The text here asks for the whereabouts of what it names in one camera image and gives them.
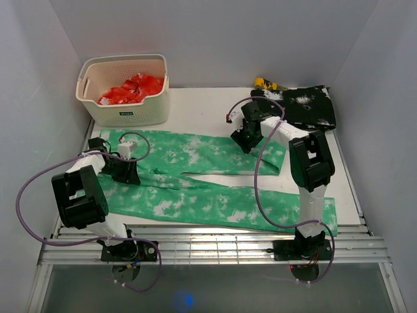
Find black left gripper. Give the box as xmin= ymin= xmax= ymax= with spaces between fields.
xmin=99 ymin=155 xmax=141 ymax=185

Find green white tie-dye trousers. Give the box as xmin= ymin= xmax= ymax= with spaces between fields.
xmin=96 ymin=128 xmax=339 ymax=235

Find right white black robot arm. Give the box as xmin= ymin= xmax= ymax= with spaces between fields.
xmin=225 ymin=97 xmax=335 ymax=260

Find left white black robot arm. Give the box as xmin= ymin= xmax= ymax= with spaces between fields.
xmin=51 ymin=138 xmax=141 ymax=261

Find yellow camouflage folded trousers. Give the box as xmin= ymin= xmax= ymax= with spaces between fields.
xmin=254 ymin=77 xmax=288 ymax=91

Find black white folded trousers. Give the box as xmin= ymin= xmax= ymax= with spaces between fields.
xmin=250 ymin=85 xmax=336 ymax=132

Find red white garment in basket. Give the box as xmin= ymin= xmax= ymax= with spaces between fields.
xmin=98 ymin=73 xmax=164 ymax=106

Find cream perforated plastic basket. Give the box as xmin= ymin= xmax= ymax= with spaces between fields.
xmin=76 ymin=53 xmax=170 ymax=127

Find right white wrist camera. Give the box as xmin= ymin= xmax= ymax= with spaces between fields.
xmin=226 ymin=112 xmax=244 ymax=130

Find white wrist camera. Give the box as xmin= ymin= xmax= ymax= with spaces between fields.
xmin=226 ymin=112 xmax=244 ymax=130
xmin=117 ymin=141 xmax=137 ymax=160

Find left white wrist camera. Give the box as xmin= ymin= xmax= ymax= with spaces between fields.
xmin=117 ymin=141 xmax=137 ymax=160

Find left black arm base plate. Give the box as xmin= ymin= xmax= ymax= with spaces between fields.
xmin=100 ymin=241 xmax=158 ymax=263

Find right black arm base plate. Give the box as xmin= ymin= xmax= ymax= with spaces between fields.
xmin=272 ymin=239 xmax=332 ymax=261

